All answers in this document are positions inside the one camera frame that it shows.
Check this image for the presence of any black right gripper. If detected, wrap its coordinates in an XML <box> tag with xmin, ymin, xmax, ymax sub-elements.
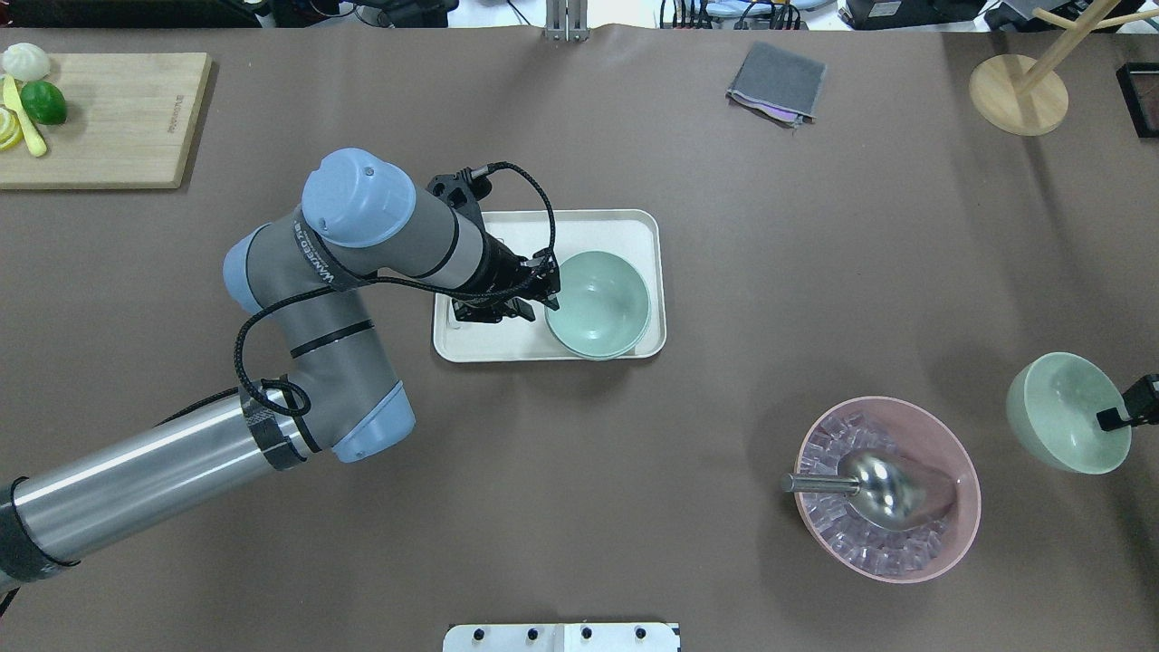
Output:
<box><xmin>1098</xmin><ymin>374</ymin><xmax>1158</xmax><ymax>432</ymax></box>

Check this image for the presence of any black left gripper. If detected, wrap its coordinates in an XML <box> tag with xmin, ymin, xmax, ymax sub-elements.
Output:
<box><xmin>453</xmin><ymin>234</ymin><xmax>561</xmax><ymax>323</ymax></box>

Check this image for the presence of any green bowl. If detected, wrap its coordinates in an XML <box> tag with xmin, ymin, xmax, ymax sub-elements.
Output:
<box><xmin>1005</xmin><ymin>351</ymin><xmax>1134</xmax><ymax>475</ymax></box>
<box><xmin>551</xmin><ymin>331</ymin><xmax>656</xmax><ymax>360</ymax></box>
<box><xmin>546</xmin><ymin>251</ymin><xmax>653</xmax><ymax>337</ymax></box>

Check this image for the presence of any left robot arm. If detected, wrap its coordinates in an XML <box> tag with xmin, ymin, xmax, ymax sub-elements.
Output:
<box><xmin>3</xmin><ymin>148</ymin><xmax>560</xmax><ymax>599</ymax></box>

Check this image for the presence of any green bowl on tray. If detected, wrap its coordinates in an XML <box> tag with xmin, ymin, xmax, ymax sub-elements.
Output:
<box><xmin>551</xmin><ymin>331</ymin><xmax>656</xmax><ymax>360</ymax></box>

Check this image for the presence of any cream serving tray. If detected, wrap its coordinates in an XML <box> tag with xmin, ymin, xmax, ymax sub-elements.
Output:
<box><xmin>432</xmin><ymin>208</ymin><xmax>666</xmax><ymax>362</ymax></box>

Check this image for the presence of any pink bowl with ice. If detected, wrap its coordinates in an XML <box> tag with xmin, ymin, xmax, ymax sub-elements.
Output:
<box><xmin>782</xmin><ymin>396</ymin><xmax>982</xmax><ymax>583</ymax></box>

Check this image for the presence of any metal ice scoop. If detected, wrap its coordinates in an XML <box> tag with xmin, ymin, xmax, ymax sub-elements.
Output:
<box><xmin>780</xmin><ymin>449</ymin><xmax>926</xmax><ymax>532</ymax></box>

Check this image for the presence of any grey folded cloth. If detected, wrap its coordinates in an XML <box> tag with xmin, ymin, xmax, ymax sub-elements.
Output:
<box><xmin>726</xmin><ymin>43</ymin><xmax>828</xmax><ymax>129</ymax></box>

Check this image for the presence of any wooden mug tree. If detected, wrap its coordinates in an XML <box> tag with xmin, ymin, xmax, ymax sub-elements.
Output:
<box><xmin>968</xmin><ymin>1</ymin><xmax>1158</xmax><ymax>137</ymax></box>

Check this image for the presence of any bamboo cutting board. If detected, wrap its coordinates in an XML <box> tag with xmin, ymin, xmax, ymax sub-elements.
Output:
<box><xmin>1</xmin><ymin>53</ymin><xmax>212</xmax><ymax>190</ymax></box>

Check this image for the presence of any green lime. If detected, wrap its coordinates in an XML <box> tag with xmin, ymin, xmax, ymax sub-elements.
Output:
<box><xmin>19</xmin><ymin>80</ymin><xmax>70</xmax><ymax>125</ymax></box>

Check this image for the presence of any lemon slice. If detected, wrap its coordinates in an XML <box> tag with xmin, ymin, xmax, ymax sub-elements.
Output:
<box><xmin>0</xmin><ymin>107</ymin><xmax>24</xmax><ymax>151</ymax></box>

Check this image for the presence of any yellow plastic knife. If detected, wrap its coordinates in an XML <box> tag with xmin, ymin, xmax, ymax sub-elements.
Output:
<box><xmin>3</xmin><ymin>74</ymin><xmax>48</xmax><ymax>157</ymax></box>

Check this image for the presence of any white garlic bulb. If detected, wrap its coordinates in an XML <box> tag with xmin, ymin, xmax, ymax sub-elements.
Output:
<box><xmin>1</xmin><ymin>42</ymin><xmax>53</xmax><ymax>82</ymax></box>

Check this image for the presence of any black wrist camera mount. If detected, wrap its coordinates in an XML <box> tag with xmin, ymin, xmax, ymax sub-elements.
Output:
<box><xmin>427</xmin><ymin>164</ymin><xmax>493</xmax><ymax>217</ymax></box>

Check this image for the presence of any black camera cable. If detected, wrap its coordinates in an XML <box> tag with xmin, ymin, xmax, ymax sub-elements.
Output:
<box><xmin>235</xmin><ymin>161</ymin><xmax>559</xmax><ymax>419</ymax></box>

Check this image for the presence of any aluminium frame post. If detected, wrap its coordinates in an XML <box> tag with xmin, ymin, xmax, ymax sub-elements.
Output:
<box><xmin>544</xmin><ymin>0</ymin><xmax>590</xmax><ymax>43</ymax></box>

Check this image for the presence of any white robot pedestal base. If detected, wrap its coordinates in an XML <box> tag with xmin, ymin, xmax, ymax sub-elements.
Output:
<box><xmin>442</xmin><ymin>620</ymin><xmax>683</xmax><ymax>651</ymax></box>

